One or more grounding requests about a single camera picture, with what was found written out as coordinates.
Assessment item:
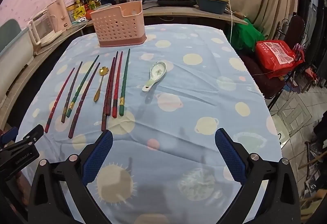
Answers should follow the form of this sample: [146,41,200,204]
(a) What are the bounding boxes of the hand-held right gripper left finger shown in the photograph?
[28,130,114,224]

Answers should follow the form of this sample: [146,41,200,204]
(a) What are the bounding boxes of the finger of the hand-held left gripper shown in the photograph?
[5,124,44,151]
[0,126,19,148]

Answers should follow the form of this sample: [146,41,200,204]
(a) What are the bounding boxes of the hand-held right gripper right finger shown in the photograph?
[215,128,300,224]

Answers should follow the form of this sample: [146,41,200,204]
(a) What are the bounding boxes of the dark red chopstick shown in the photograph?
[68,63,101,139]
[101,57,115,131]
[106,51,119,116]

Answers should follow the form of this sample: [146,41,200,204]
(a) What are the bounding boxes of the dark brown chopstick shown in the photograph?
[61,61,83,123]

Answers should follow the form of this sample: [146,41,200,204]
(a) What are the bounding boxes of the green chopstick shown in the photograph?
[119,48,131,116]
[66,55,100,118]

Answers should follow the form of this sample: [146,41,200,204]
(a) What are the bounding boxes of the gold flower spoon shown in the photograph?
[93,66,108,102]

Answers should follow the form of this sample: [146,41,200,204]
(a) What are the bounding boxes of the white ceramic soup spoon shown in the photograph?
[142,61,167,93]

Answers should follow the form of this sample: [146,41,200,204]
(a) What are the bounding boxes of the pink perforated utensil basket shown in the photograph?
[90,0,147,48]

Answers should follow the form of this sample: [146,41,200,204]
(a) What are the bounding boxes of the blue printed tablecloth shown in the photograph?
[19,24,283,224]

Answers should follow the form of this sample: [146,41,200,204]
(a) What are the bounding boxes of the dark metal chair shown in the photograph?
[240,16,309,109]

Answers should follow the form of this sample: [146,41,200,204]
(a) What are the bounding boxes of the glass electric kettle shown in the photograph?
[28,11,63,47]

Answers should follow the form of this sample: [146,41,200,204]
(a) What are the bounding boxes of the red plastic bag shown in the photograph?
[255,40,306,79]

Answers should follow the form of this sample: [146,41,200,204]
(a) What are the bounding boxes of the green plastic bag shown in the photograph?
[231,18,265,52]

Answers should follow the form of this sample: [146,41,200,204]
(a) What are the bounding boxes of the pink kitchen appliance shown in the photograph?
[47,0,73,29]

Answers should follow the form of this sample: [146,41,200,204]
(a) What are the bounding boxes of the yellow food packet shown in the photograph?
[67,0,86,21]

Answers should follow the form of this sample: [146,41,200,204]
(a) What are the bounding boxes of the blue basin with dishes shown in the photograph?
[195,0,229,14]

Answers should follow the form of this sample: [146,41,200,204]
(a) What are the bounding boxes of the hanging dark clothes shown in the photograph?
[296,0,327,86]

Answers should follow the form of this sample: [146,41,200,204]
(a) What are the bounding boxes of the black induction cooktop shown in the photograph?
[156,0,198,7]

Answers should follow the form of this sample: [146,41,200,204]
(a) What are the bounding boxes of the wooden handled tool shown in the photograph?
[228,11,247,19]

